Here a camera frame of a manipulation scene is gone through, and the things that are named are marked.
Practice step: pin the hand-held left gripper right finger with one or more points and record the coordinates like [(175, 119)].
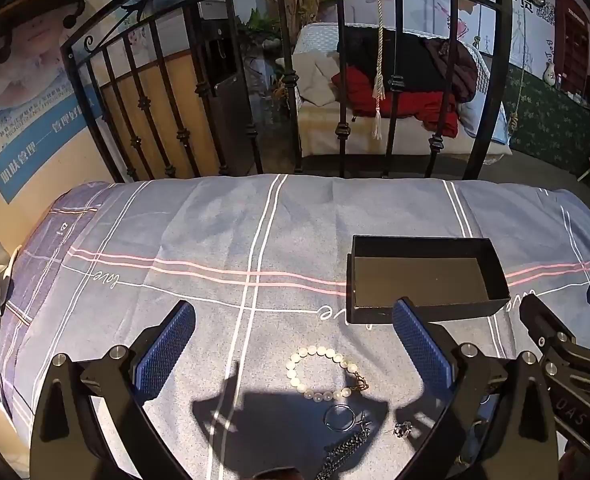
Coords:
[(420, 347)]

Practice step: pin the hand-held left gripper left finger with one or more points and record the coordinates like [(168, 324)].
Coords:
[(167, 347)]

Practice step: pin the black box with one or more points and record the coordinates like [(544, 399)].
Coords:
[(420, 280)]

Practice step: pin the small silver earring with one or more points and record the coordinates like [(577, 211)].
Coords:
[(403, 429)]

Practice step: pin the grey plaid bed sheet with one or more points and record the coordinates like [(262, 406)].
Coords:
[(200, 240)]

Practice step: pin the white vase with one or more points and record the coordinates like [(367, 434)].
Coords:
[(550, 74)]

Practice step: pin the cream sofa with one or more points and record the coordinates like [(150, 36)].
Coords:
[(320, 130)]

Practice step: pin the dark water dispenser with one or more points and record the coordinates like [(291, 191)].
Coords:
[(232, 105)]

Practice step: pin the red cloth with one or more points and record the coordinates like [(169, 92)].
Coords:
[(370, 97)]

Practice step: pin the red cabinet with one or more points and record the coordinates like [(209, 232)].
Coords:
[(572, 45)]

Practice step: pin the dark red jacket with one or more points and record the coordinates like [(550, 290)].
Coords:
[(457, 70)]

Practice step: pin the black garment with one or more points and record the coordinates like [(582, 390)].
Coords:
[(410, 60)]

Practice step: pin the cream cloth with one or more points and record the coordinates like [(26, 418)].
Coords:
[(315, 77)]

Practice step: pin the green plant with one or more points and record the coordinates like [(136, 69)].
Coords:
[(265, 25)]

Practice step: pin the wall poster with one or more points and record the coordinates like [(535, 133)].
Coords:
[(30, 125)]

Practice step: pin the black iron bed frame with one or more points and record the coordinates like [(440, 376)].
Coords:
[(289, 85)]

